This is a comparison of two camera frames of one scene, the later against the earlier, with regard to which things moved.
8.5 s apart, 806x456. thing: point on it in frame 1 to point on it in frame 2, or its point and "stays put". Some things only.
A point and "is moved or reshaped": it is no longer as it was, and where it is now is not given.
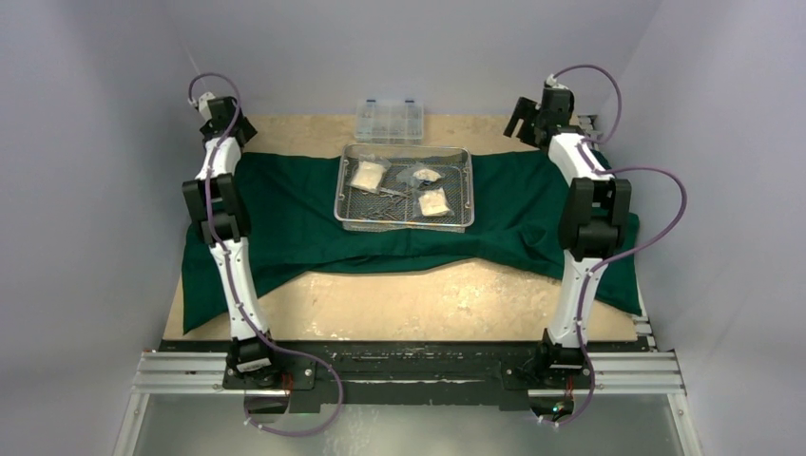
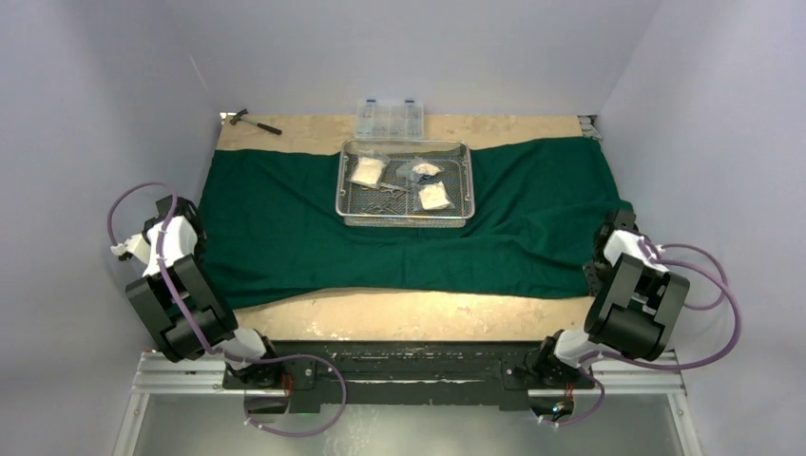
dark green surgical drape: x=201 y=298 is moved or reshaped
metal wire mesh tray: x=404 y=187 stays put
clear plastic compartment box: x=389 y=122 stays put
